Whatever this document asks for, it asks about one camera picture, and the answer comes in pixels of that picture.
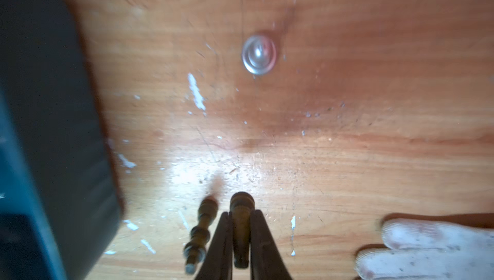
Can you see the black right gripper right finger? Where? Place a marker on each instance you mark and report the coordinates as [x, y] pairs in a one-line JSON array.
[[265, 260]]

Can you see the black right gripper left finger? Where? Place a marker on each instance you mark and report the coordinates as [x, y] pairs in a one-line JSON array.
[[218, 261]]

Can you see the dark bronze chess piece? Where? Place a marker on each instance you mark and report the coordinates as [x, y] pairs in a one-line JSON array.
[[241, 206], [195, 251]]

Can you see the teal plastic storage box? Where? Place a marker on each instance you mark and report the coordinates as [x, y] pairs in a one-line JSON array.
[[59, 202]]

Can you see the silver chess piece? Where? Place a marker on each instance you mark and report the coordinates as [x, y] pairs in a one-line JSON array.
[[259, 54]]

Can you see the white gloved hand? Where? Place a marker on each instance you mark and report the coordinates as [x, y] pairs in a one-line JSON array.
[[420, 249]]

